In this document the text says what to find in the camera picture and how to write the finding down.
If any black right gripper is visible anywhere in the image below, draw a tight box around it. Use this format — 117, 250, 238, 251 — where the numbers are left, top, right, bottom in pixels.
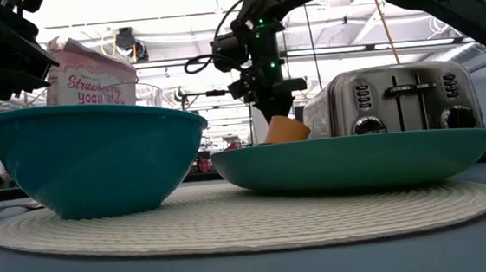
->
226, 61, 311, 127

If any yellow-orange cup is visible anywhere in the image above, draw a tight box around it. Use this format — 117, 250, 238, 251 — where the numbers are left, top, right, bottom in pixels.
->
262, 113, 313, 146

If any pink strawberry yogurt cereal box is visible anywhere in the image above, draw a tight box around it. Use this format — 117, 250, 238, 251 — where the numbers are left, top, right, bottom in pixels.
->
42, 29, 141, 113

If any white pillar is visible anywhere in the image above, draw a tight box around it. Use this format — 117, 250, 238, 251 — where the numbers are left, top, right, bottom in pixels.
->
249, 103, 273, 146

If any black metal rack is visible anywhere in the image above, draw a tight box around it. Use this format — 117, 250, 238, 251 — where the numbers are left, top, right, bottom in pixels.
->
180, 87, 256, 152

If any teal plate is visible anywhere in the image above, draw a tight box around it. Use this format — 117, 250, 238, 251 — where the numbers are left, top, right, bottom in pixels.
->
209, 124, 486, 202

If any stainless steel toaster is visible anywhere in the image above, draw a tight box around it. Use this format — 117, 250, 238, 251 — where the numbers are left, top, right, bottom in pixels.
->
298, 56, 486, 143

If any cream woven round placemat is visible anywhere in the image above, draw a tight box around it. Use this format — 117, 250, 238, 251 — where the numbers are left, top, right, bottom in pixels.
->
0, 162, 486, 272

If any clear drinking glass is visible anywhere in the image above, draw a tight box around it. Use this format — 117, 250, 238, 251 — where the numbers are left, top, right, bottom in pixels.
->
98, 80, 165, 113

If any blue plastic bowl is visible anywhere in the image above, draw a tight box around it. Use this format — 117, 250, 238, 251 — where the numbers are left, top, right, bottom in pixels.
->
0, 94, 215, 227

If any silver spoon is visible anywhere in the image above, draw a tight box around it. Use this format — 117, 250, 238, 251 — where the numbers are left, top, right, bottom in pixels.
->
0, 198, 46, 216

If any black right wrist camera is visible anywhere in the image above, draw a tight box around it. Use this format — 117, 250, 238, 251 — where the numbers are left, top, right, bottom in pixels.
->
210, 30, 251, 74

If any black hanging cable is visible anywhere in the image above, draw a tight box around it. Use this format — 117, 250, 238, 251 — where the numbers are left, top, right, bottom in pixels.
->
303, 3, 323, 91

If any black camera cable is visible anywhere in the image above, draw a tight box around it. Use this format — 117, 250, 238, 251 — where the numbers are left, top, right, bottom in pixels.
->
178, 0, 261, 76

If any black ceiling cable reel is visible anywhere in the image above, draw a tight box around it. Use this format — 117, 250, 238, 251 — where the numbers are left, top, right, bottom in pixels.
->
113, 24, 150, 64

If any yellow hanging cable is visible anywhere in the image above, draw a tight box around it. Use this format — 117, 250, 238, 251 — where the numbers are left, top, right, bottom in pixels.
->
373, 0, 402, 66

